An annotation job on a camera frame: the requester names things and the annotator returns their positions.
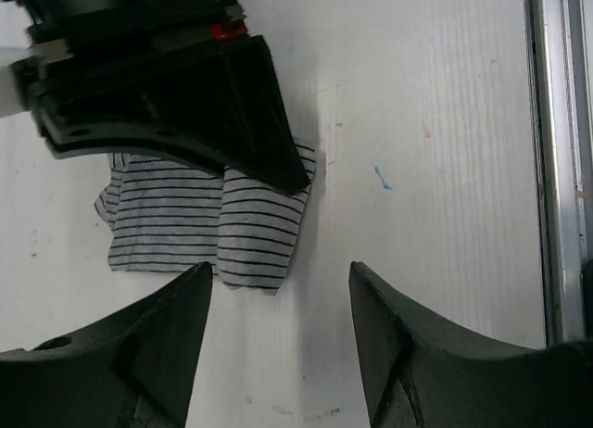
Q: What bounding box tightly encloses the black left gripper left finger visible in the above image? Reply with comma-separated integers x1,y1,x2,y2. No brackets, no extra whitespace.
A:
1,263,213,427

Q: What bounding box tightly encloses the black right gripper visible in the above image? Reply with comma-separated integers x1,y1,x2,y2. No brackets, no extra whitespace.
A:
11,0,309,195

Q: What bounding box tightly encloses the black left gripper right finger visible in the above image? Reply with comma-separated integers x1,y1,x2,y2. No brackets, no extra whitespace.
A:
349,262,592,427

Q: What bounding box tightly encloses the grey striped underwear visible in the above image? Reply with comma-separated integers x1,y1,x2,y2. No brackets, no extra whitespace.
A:
95,154,309,290

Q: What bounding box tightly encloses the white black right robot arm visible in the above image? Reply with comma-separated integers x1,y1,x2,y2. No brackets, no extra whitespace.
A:
1,0,309,195

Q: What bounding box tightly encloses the aluminium frame rail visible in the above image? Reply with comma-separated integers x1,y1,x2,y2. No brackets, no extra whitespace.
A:
525,0,592,346

